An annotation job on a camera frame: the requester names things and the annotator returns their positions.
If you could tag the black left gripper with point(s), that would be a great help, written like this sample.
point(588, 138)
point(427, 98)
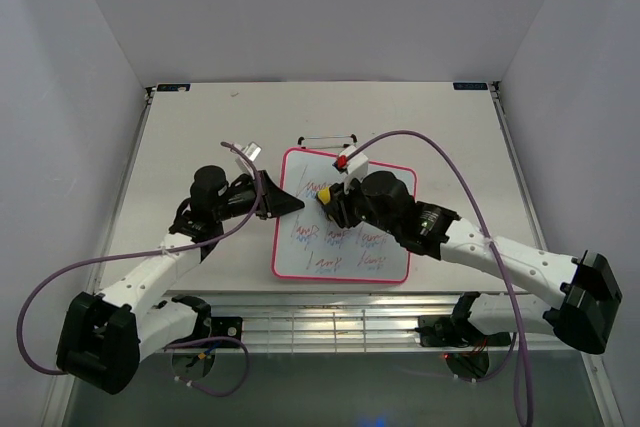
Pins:
point(264, 194)

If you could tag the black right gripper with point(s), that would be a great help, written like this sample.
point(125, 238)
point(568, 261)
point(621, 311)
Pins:
point(340, 204)

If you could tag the yellow bone shaped eraser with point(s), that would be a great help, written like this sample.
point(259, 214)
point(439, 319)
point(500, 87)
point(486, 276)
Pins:
point(324, 199)

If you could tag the pink framed whiteboard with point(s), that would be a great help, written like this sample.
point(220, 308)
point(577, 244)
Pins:
point(308, 246)

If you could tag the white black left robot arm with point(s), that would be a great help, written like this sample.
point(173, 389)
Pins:
point(106, 335)

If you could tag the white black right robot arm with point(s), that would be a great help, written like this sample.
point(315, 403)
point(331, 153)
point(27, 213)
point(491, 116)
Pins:
point(575, 299)

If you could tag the black metal easel stand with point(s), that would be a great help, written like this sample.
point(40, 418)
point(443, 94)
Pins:
point(327, 141)

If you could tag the blue left corner label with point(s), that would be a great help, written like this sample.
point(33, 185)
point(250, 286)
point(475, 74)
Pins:
point(173, 87)

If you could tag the blue corner label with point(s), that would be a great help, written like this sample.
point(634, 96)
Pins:
point(173, 87)
point(470, 86)

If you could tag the blue right corner label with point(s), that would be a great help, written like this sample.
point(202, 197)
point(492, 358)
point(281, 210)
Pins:
point(470, 86)

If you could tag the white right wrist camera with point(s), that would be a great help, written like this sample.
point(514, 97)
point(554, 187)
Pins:
point(353, 165)

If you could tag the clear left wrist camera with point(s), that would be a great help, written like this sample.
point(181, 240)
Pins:
point(250, 153)

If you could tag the aluminium table frame rails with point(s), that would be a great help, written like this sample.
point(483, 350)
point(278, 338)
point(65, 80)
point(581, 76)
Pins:
point(450, 148)

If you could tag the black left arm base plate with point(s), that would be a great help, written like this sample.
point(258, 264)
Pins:
point(223, 328)

